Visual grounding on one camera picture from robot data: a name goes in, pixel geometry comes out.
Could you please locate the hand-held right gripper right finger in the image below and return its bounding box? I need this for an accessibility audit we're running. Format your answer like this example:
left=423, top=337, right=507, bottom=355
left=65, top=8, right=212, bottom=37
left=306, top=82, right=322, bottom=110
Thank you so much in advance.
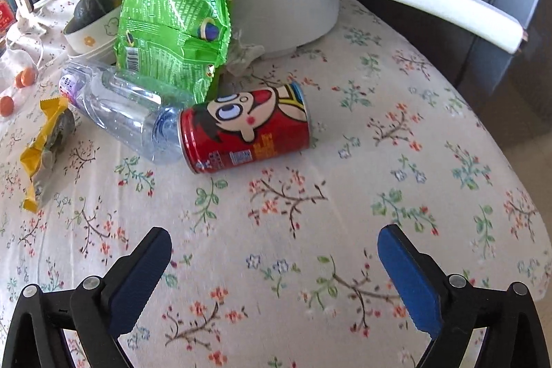
left=377, top=223, right=548, bottom=368

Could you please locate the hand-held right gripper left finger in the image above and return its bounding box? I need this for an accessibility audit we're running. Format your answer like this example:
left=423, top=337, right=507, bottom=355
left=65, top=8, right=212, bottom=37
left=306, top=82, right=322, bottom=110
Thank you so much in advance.
left=8, top=227, right=173, bottom=368

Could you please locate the red cartoon can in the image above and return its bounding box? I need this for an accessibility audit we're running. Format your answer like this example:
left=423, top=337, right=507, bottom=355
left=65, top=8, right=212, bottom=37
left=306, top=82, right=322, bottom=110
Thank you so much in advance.
left=178, top=81, right=311, bottom=175

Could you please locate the yellow snack wrapper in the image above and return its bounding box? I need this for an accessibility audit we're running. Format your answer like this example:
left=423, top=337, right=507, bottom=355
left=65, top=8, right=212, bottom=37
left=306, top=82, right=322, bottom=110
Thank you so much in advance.
left=21, top=97, right=78, bottom=214

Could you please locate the clear plastic bottle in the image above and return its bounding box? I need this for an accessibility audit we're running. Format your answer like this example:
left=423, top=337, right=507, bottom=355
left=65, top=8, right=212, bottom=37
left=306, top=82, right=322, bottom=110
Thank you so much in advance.
left=58, top=61, right=197, bottom=165

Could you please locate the white bowl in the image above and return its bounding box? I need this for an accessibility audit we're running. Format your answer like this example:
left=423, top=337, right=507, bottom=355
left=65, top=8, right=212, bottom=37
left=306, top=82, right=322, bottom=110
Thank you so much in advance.
left=63, top=3, right=126, bottom=57

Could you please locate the crumpled clear plastic wrap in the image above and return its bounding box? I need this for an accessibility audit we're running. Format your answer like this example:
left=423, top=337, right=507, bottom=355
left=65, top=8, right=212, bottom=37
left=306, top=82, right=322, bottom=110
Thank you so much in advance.
left=224, top=29, right=268, bottom=78

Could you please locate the green snack bag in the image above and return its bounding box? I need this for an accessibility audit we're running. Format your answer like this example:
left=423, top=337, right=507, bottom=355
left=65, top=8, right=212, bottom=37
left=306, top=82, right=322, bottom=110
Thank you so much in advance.
left=110, top=0, right=237, bottom=106

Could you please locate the dark green pumpkin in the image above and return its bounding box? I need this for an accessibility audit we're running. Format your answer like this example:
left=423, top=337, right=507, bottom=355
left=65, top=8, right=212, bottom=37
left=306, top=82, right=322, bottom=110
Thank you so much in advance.
left=73, top=0, right=130, bottom=33

